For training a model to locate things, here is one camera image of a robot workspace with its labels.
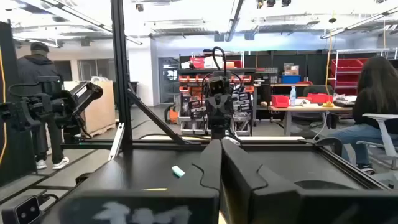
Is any small red bin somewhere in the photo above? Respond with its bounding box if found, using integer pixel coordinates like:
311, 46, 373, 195
271, 95, 290, 109

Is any black frame post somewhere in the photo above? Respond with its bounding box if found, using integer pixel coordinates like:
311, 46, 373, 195
110, 0, 133, 150

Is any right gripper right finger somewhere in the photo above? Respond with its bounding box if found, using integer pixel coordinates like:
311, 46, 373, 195
221, 139, 398, 224

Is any black camera cable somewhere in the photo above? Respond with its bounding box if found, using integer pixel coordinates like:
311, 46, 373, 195
39, 192, 60, 203

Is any black depth camera box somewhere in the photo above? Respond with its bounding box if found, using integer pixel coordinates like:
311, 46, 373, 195
1, 195, 42, 224

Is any wide red bin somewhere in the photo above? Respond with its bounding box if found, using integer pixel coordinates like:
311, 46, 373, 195
307, 93, 333, 105

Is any wooden desk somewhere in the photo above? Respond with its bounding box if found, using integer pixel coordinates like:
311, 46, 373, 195
267, 104, 354, 137

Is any black diagonal frame brace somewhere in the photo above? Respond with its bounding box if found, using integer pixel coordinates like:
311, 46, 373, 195
126, 88, 200, 146

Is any blue storage bin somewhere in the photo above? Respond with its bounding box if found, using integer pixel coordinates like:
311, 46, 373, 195
281, 74, 302, 85

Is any teal handled metal spoon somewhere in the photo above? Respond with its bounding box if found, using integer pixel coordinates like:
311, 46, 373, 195
171, 165, 186, 179

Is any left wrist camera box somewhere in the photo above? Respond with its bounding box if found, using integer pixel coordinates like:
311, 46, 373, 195
207, 76, 231, 96

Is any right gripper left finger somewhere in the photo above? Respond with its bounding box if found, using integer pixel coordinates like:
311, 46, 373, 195
58, 139, 223, 224

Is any person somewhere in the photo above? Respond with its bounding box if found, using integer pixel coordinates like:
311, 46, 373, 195
17, 42, 71, 170
326, 55, 398, 175

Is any silver metal bracket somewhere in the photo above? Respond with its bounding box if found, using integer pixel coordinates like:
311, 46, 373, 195
108, 123, 126, 161

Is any shelf with orange bins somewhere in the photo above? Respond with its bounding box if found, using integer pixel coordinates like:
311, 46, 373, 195
178, 67, 256, 137

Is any grey door with window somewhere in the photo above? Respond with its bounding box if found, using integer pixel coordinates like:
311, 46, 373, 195
158, 57, 181, 104

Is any white office chair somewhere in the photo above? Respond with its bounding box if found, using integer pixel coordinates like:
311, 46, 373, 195
356, 113, 398, 189

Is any black curved bracket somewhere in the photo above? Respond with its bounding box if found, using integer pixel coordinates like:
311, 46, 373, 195
313, 136, 343, 158

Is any yellow hanging cable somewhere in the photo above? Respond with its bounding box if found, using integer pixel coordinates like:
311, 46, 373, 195
324, 27, 334, 103

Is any wooden crate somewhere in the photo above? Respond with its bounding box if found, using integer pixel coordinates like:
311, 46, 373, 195
63, 80, 116, 137

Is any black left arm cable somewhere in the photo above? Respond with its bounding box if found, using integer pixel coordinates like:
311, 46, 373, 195
201, 45, 244, 94

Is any rack with red bins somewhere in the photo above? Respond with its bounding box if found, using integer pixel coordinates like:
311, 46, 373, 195
329, 48, 374, 96

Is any cardboard box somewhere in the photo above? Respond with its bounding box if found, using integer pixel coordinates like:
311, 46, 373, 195
283, 63, 300, 76

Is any orange vacuum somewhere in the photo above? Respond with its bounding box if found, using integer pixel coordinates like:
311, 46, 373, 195
164, 104, 180, 125

